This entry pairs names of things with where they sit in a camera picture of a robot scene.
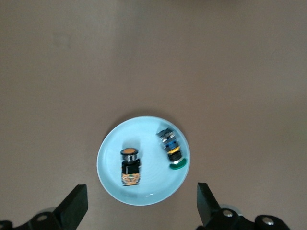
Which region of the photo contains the small black blue object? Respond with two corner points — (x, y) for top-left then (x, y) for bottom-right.
(156, 127), (188, 171)

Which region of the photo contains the light blue round plate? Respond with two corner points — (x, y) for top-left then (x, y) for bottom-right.
(96, 115), (191, 207)

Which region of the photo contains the orange push button switch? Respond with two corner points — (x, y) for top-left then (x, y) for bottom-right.
(119, 147), (142, 187)

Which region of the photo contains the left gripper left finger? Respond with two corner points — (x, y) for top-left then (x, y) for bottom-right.
(14, 184), (89, 230)

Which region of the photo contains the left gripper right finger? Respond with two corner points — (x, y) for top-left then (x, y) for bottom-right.
(196, 182), (291, 230)

